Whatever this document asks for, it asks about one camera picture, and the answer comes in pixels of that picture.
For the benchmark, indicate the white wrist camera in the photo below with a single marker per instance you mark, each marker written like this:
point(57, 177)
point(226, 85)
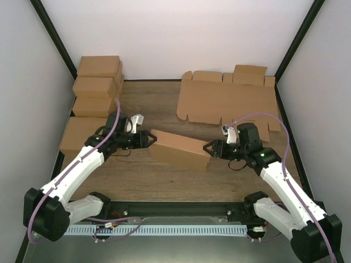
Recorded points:
point(230, 133)
point(133, 122)

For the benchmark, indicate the large front folded cardboard box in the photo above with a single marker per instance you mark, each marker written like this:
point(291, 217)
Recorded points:
point(77, 131)

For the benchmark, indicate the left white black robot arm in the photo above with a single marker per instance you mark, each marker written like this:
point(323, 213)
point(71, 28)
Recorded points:
point(49, 210)

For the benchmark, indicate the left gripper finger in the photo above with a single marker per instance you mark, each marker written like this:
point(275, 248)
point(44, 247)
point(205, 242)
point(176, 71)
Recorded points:
point(147, 144)
point(149, 136)

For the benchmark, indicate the left black corner post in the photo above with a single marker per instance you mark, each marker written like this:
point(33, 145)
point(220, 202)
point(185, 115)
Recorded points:
point(51, 30)

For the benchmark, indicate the light blue slotted cable duct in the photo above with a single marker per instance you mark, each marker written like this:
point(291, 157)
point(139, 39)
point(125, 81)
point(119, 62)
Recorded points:
point(160, 230)

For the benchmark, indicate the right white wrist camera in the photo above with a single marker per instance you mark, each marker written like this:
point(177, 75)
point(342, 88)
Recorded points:
point(230, 133)

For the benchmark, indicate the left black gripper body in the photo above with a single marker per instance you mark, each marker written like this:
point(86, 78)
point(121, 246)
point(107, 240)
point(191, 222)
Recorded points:
point(136, 143)

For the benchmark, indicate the black aluminium frame rail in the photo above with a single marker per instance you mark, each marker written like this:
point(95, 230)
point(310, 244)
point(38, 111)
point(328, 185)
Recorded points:
point(230, 210)

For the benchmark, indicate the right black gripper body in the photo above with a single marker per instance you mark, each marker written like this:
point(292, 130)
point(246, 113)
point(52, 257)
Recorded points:
point(228, 154)

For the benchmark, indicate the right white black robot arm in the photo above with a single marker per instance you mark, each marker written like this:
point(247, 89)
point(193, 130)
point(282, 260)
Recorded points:
point(313, 234)

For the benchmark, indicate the black corner post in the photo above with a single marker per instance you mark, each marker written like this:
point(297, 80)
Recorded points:
point(299, 37)
point(51, 30)

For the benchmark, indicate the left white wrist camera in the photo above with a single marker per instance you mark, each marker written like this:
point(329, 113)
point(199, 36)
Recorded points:
point(133, 122)

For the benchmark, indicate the right black corner post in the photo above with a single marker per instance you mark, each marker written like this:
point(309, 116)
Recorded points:
point(299, 37)

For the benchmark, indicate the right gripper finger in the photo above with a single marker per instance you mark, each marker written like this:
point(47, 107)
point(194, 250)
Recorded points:
point(212, 151)
point(212, 145)

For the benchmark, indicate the stack of flat cardboard blanks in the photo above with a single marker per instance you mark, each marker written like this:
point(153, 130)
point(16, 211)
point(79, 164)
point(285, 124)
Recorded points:
point(245, 95)

